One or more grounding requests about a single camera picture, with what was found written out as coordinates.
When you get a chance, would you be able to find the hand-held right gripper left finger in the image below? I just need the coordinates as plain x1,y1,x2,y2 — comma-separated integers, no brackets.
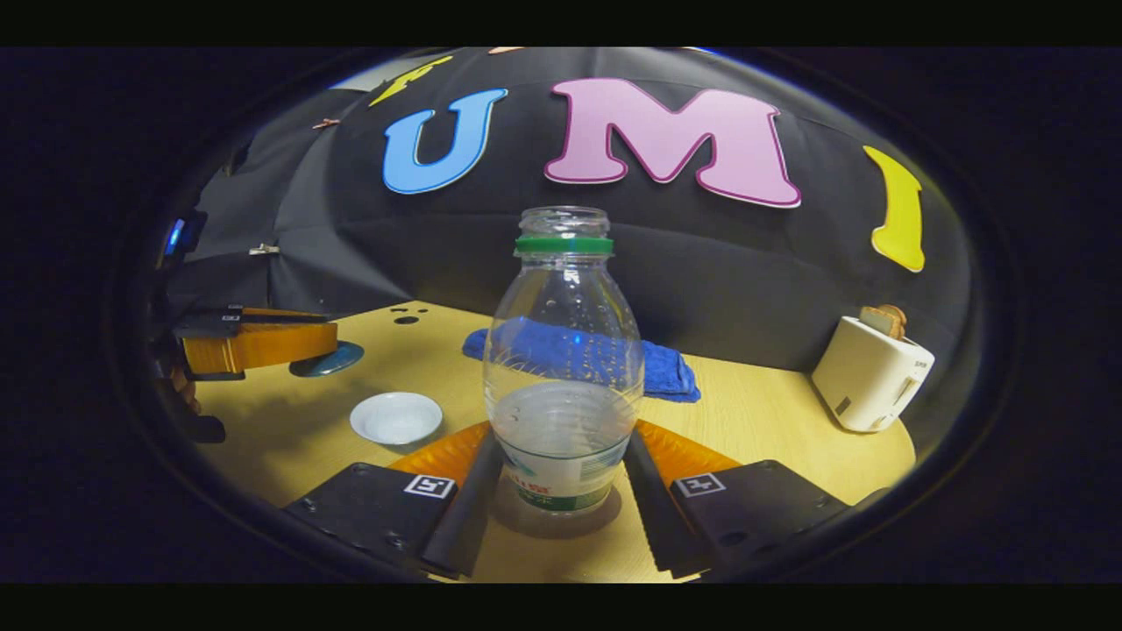
285,421,505,579

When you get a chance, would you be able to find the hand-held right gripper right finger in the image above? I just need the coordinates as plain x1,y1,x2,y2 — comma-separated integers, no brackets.
624,419,851,579

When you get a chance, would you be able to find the teal teacup lid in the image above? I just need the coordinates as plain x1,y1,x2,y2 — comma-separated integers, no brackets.
289,340,366,379

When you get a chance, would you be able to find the round brown coaster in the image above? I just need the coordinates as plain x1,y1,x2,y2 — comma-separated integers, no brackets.
489,473,625,540

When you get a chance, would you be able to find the clear plastic water bottle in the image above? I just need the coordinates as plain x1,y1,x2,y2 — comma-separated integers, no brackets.
482,206,645,515

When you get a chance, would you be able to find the blue towel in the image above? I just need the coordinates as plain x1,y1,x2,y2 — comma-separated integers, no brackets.
462,317,702,404

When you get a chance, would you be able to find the white toaster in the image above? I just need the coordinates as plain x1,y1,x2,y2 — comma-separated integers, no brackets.
811,315,936,434

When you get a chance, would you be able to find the black backdrop cloth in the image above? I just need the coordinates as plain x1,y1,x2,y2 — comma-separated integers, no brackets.
167,48,974,373

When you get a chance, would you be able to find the bread slice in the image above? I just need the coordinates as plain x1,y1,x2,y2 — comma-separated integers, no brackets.
859,304,908,341

